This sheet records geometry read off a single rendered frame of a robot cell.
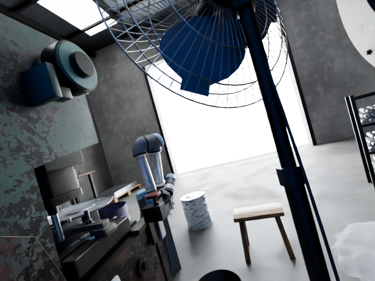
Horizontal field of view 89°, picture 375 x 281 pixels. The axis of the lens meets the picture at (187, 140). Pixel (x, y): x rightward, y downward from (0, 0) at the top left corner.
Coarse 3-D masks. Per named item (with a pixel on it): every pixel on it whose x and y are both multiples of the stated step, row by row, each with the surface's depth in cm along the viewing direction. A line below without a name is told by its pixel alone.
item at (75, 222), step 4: (72, 220) 77; (76, 220) 79; (80, 220) 80; (64, 224) 73; (68, 224) 75; (72, 224) 76; (76, 224) 78; (52, 228) 74; (64, 228) 73; (68, 228) 75; (52, 232) 74; (64, 232) 73; (68, 232) 74; (64, 236) 72
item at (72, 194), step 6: (72, 192) 77; (78, 192) 80; (54, 198) 70; (60, 198) 72; (66, 198) 74; (72, 198) 77; (48, 204) 68; (54, 204) 69; (60, 204) 71; (48, 210) 68; (54, 210) 69
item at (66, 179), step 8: (64, 168) 80; (72, 168) 83; (40, 176) 72; (48, 176) 72; (56, 176) 76; (64, 176) 79; (72, 176) 82; (40, 184) 73; (48, 184) 72; (56, 184) 75; (64, 184) 78; (72, 184) 81; (40, 192) 73; (48, 192) 72; (56, 192) 74; (64, 192) 77
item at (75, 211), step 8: (88, 200) 104; (96, 200) 102; (104, 200) 97; (72, 208) 97; (80, 208) 90; (88, 208) 87; (96, 208) 85; (48, 216) 89; (64, 216) 84; (72, 216) 81; (80, 216) 78
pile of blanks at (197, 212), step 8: (192, 200) 204; (200, 200) 206; (184, 208) 211; (192, 208) 204; (200, 208) 207; (208, 208) 213; (192, 216) 205; (200, 216) 204; (208, 216) 209; (192, 224) 208; (200, 224) 204; (208, 224) 207
